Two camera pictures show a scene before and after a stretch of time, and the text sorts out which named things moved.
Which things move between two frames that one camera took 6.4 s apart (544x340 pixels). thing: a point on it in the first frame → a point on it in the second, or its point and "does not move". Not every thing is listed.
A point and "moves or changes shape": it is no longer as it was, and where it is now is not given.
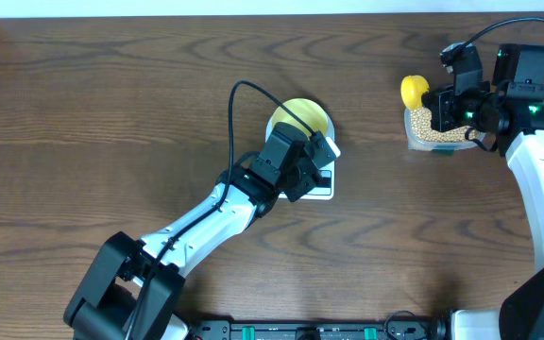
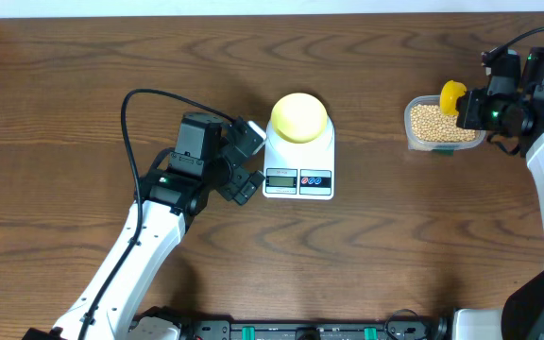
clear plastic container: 420,134 does not move
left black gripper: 300,173 → 237,166
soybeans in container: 420,120 does not move
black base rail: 409,330 does not move
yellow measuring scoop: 412,90 moves or changes shape
